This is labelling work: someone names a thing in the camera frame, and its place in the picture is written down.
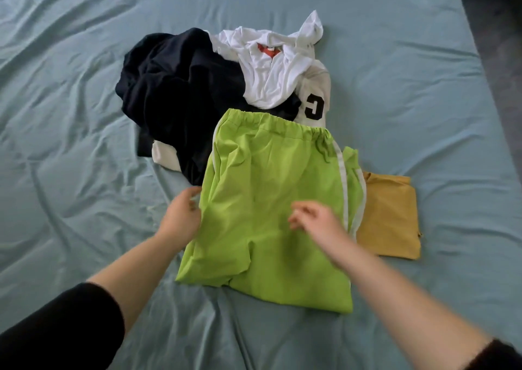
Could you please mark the person's left hand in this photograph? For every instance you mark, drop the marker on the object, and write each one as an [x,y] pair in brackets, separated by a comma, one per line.
[179,218]

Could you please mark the white shirt with red print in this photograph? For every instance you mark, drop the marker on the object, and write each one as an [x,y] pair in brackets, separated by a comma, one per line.
[271,67]

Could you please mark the dark navy garment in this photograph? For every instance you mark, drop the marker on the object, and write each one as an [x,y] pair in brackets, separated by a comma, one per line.
[179,96]

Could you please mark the light blue bed sheet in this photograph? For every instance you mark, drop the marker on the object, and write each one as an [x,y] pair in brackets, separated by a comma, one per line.
[61,137]

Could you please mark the person's right forearm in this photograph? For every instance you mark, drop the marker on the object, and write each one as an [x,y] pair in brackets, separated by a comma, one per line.
[416,316]

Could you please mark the lime green shorts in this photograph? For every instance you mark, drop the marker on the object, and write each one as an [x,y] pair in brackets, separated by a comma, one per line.
[269,210]

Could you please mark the cream garment with black letter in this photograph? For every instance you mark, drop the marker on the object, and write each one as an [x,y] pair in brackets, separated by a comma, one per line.
[314,96]

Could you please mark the person's right hand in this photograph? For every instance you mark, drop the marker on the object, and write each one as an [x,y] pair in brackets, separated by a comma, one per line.
[320,225]

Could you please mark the mustard yellow folded garment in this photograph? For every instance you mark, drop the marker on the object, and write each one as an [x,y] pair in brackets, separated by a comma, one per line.
[389,216]

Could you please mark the person's right fingers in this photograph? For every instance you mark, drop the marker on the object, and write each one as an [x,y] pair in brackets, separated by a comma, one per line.
[302,214]

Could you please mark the person's left forearm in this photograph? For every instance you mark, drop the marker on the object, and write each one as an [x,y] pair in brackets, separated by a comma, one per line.
[118,276]

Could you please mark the person's left thumb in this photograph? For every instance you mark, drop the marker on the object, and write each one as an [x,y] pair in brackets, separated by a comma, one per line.
[191,192]

